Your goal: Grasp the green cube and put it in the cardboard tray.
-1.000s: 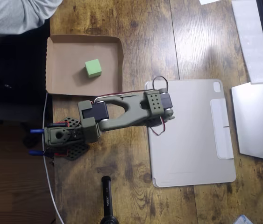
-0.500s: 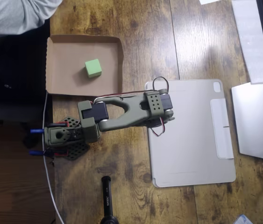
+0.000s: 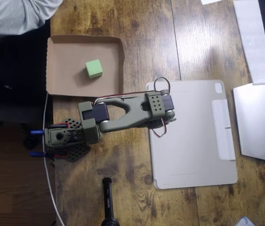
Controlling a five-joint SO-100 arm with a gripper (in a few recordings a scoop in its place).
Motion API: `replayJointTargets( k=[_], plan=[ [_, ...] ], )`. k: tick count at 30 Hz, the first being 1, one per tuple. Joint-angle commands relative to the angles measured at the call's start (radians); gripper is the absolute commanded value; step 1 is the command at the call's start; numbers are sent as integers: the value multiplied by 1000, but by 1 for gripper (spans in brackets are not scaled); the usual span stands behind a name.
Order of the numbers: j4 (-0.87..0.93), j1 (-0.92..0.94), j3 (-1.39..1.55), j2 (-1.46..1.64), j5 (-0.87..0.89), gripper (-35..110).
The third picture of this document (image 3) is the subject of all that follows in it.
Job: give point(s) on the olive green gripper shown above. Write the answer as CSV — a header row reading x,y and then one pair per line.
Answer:
x,y
156,125

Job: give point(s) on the green foam cube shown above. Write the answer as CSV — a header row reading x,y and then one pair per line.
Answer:
x,y
94,69

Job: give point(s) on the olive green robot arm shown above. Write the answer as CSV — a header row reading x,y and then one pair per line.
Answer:
x,y
132,110

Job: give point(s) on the brown cardboard tray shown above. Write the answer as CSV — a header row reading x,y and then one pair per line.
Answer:
x,y
61,70

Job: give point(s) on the tablet in beige case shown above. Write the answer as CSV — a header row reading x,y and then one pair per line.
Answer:
x,y
193,146

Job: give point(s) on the silver monitor stand base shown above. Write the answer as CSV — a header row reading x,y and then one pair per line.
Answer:
x,y
257,122

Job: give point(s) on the white foam sheet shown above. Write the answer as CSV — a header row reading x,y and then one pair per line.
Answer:
x,y
252,42

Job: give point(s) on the white paper sheet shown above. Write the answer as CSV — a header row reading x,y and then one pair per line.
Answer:
x,y
211,1

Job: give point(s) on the white blue packet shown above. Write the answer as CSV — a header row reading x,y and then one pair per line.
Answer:
x,y
245,221

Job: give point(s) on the person's grey shirt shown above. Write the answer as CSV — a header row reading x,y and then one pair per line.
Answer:
x,y
5,16

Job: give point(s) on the perforated robot base plate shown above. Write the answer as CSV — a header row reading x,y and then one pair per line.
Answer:
x,y
78,153

